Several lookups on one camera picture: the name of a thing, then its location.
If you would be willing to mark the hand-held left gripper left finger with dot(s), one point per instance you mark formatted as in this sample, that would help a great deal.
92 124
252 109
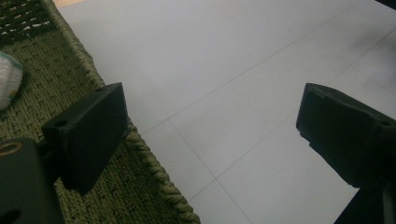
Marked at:
85 137

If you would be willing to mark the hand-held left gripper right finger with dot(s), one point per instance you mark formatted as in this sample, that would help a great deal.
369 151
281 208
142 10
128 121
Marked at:
345 137

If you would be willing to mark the green woven basket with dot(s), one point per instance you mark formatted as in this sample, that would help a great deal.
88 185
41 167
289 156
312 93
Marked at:
46 77

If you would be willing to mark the white printed cloth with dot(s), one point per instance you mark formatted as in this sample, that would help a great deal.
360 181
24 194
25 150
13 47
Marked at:
7 81

